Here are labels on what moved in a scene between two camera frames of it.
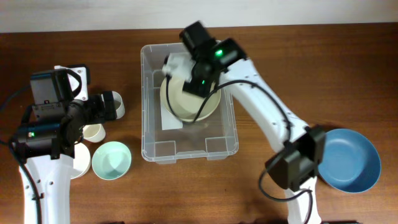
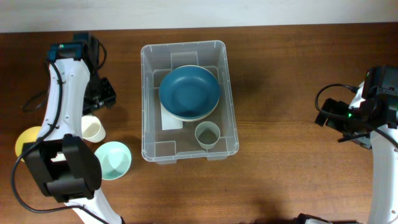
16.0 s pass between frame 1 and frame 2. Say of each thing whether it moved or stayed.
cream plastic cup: stayed
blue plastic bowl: moved
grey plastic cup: moved
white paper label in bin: stayed
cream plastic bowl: stayed
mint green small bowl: stayed
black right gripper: moved
